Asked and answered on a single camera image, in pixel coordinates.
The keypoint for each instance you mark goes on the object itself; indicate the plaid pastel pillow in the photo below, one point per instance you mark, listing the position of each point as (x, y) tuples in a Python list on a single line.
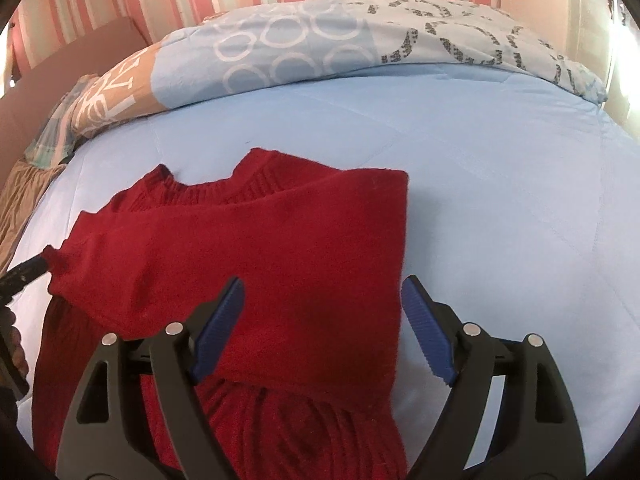
[(52, 130)]

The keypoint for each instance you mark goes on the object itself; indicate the person's left hand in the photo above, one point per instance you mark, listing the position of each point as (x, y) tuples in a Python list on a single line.
[(15, 355)]

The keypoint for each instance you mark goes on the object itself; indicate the blue patterned pillow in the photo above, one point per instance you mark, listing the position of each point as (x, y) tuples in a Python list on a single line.
[(300, 45)]

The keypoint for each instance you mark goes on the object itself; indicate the brown cloth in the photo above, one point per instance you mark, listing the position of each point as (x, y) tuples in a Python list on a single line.
[(25, 200)]

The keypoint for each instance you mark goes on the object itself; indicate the light blue quilt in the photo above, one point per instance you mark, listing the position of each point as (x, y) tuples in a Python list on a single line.
[(500, 185)]

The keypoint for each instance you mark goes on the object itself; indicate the red knitted sweater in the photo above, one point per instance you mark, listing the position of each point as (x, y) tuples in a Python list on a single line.
[(280, 270)]

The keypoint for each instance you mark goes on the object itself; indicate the brown headboard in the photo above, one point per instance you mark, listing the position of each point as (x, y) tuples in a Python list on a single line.
[(60, 70)]

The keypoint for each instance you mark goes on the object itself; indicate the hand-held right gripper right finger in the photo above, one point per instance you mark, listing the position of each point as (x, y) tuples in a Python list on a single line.
[(425, 325)]

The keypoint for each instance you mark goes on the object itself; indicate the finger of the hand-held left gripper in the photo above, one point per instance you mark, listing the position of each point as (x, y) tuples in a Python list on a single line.
[(27, 267)]

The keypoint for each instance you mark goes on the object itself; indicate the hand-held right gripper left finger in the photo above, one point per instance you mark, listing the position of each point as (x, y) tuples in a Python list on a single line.
[(220, 327)]

